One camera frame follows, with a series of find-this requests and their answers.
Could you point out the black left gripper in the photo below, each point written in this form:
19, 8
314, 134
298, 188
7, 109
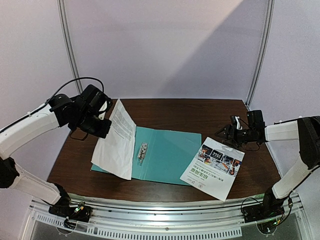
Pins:
102, 132

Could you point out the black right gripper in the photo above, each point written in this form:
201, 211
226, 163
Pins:
232, 132

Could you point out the white printed text sheets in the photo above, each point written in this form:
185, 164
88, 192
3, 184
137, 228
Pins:
114, 153

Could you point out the teal file folder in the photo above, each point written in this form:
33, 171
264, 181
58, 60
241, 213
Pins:
167, 157

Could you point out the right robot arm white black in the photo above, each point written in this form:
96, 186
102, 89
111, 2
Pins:
305, 130

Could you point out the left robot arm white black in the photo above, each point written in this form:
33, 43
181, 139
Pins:
54, 113

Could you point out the metal folder clip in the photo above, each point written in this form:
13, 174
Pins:
142, 152

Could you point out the colourful printed brochure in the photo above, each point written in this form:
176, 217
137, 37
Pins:
213, 169

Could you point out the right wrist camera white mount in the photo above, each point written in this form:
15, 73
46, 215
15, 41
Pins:
236, 121

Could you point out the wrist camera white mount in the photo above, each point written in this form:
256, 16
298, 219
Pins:
105, 108
236, 121

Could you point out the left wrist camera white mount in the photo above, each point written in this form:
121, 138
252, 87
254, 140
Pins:
105, 108

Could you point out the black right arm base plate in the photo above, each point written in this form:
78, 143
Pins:
257, 212

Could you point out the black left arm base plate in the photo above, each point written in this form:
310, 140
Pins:
80, 212

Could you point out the left aluminium wall post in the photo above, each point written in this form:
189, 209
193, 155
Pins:
62, 11

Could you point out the aluminium wall post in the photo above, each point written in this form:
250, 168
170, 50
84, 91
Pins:
261, 53
62, 11

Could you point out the aluminium front rail frame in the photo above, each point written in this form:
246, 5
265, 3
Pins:
198, 220

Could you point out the right aluminium wall post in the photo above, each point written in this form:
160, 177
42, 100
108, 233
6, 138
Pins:
261, 53

